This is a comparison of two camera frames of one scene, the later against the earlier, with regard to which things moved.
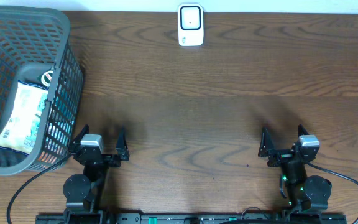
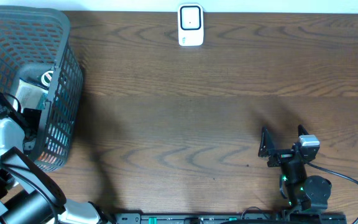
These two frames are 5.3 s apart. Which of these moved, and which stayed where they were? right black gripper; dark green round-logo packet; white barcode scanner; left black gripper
Moved: left black gripper
Stayed: dark green round-logo packet; right black gripper; white barcode scanner
